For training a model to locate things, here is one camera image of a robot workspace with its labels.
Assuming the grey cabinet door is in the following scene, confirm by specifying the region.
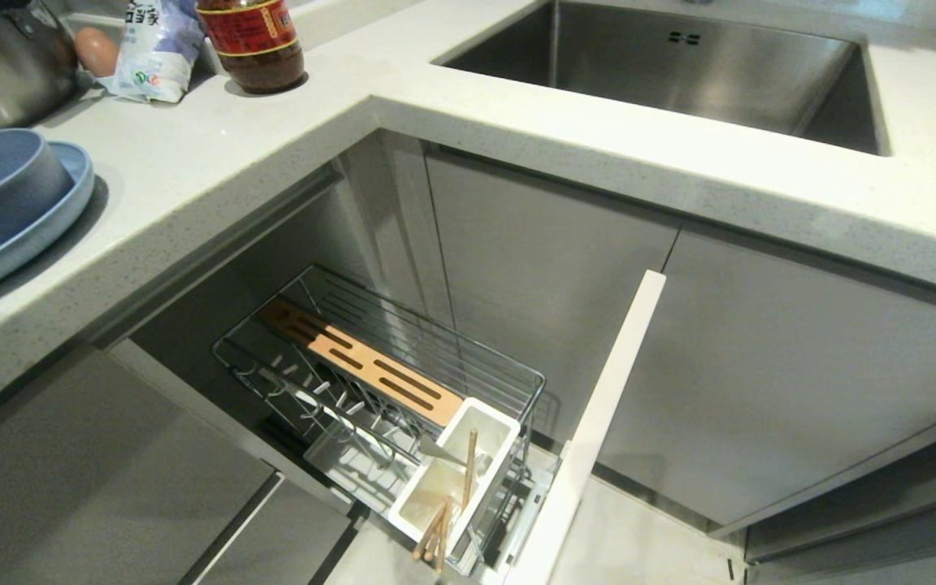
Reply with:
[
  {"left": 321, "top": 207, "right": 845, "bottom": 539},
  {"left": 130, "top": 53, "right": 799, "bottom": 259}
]
[
  {"left": 425, "top": 146, "right": 683, "bottom": 456},
  {"left": 194, "top": 476, "right": 353, "bottom": 585},
  {"left": 596, "top": 227, "right": 936, "bottom": 529},
  {"left": 0, "top": 348, "right": 276, "bottom": 585}
]

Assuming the wooden knife block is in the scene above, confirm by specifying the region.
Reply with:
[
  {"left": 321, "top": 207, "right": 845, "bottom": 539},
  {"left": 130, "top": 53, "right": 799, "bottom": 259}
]
[{"left": 261, "top": 297, "right": 466, "bottom": 428}]

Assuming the wooden chopstick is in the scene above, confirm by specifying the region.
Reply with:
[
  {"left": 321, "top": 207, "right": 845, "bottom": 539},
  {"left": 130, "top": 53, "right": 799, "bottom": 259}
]
[
  {"left": 435, "top": 500, "right": 453, "bottom": 573},
  {"left": 461, "top": 428, "right": 479, "bottom": 510},
  {"left": 413, "top": 502, "right": 449, "bottom": 561}
]

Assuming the white utensil holder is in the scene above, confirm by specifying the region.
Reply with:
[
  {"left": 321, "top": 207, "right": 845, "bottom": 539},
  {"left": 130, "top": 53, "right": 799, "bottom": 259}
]
[{"left": 388, "top": 397, "right": 522, "bottom": 558}]

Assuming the white drawer front panel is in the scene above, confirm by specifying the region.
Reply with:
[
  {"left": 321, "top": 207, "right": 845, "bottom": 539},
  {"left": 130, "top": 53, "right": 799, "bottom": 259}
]
[{"left": 504, "top": 270, "right": 668, "bottom": 585}]

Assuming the stainless steel sink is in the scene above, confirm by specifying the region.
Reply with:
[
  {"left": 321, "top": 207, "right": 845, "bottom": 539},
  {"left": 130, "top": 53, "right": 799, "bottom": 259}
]
[{"left": 432, "top": 0, "right": 891, "bottom": 157}]

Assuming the dark sauce jar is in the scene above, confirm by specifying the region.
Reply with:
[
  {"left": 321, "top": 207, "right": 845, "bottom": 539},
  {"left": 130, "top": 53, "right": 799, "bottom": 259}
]
[{"left": 196, "top": 0, "right": 306, "bottom": 95}]

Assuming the white plastic bag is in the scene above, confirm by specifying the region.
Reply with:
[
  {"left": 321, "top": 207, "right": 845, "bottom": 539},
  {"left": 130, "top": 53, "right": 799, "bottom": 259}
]
[{"left": 99, "top": 0, "right": 206, "bottom": 104}]

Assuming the blue plate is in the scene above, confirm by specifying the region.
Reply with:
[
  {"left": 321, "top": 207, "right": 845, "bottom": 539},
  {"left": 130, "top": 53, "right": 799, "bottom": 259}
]
[{"left": 0, "top": 141, "right": 96, "bottom": 306}]

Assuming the brown egg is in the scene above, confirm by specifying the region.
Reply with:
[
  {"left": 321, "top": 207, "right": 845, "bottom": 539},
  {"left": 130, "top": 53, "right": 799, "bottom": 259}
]
[{"left": 74, "top": 27, "right": 120, "bottom": 79}]

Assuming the metal wire dish rack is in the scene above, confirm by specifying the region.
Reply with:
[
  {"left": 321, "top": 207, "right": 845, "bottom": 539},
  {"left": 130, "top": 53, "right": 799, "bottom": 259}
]
[{"left": 212, "top": 264, "right": 560, "bottom": 579}]

